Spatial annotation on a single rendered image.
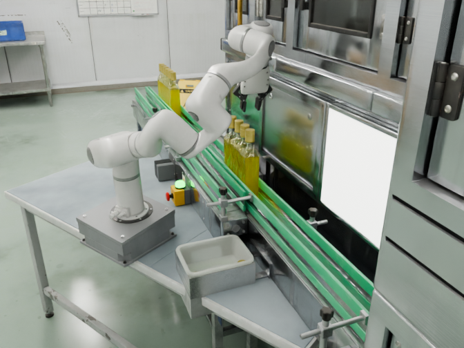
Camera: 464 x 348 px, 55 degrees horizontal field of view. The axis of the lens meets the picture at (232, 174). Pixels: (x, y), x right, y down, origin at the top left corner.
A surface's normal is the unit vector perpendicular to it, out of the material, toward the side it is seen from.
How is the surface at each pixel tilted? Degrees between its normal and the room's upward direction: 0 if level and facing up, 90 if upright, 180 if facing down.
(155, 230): 90
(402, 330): 90
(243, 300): 0
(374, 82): 90
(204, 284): 90
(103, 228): 5
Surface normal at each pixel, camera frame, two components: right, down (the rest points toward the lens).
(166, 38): 0.36, 0.38
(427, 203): -0.93, 0.15
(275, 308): 0.00, -0.91
